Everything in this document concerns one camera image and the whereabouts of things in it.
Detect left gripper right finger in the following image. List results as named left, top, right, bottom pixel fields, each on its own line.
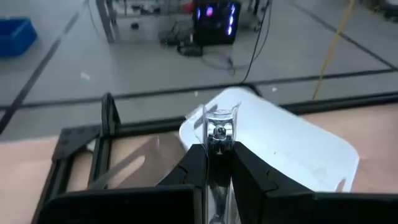
left=231, top=141, right=398, bottom=224

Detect grey-brown plastic bin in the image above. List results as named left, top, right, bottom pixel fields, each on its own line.
left=90, top=130, right=190, bottom=190

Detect black cable bundle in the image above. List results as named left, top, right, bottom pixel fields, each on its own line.
left=176, top=40, right=205, bottom=58

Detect black hanging cable with coil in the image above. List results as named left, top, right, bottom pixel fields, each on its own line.
left=241, top=0, right=273, bottom=94

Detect grey metal rack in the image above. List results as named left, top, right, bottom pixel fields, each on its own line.
left=95, top=0, right=193, bottom=44

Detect yellow hanging cable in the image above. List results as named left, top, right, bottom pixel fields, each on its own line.
left=312, top=0, right=357, bottom=100

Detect black aluminium table frame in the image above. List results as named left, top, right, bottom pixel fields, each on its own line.
left=30, top=91, right=398, bottom=224

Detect silver nail clipper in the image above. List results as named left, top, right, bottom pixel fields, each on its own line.
left=193, top=101, right=243, bottom=224

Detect white plastic bin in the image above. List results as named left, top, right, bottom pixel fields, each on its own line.
left=178, top=86, right=360, bottom=194

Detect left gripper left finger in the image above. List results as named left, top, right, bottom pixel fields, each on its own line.
left=35, top=142, right=208, bottom=224

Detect black computer tower purple lights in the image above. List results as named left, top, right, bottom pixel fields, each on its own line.
left=192, top=0, right=242, bottom=46

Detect blue floor crate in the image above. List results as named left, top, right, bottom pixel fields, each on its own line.
left=0, top=17, right=38, bottom=58

